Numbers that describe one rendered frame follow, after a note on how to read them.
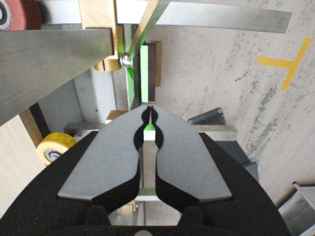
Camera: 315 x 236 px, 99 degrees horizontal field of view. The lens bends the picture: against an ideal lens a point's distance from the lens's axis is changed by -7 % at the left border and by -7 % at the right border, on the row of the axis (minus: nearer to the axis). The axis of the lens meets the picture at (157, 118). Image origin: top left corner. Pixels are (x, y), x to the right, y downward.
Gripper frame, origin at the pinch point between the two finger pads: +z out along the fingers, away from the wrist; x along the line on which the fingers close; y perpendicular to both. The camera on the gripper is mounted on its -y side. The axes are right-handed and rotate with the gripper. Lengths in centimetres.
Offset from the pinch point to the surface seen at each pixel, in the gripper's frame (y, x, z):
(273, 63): 12, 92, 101
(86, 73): 7.8, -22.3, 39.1
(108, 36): -4.5, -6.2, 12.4
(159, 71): 21, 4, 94
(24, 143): 14.5, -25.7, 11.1
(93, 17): -6.9, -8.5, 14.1
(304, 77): 21, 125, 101
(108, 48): -3.0, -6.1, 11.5
